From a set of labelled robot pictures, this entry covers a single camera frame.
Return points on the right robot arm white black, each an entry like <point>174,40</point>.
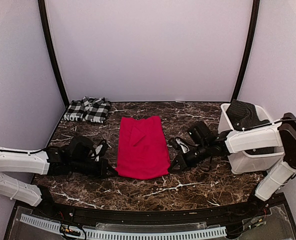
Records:
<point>278,175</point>

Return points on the black frame post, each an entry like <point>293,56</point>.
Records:
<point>247,49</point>
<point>51,51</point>

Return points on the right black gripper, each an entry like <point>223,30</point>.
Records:
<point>181,159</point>

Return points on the black white checkered shirt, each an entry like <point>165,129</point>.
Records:
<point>88,109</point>

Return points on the dark pinstriped button shirt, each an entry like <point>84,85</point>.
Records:
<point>243,115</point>

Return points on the red garment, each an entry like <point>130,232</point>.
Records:
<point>142,149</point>

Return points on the white plastic laundry bin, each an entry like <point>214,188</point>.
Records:
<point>252,150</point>

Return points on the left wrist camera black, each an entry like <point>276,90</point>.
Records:
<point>82,148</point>

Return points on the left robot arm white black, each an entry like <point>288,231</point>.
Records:
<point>49,161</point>

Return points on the right black frame post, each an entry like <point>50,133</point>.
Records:
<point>247,49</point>

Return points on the left black frame post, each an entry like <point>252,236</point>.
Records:
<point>51,51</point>

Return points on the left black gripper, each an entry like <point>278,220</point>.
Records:
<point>103,166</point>

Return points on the black front rail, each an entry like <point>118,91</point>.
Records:
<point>232,214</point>

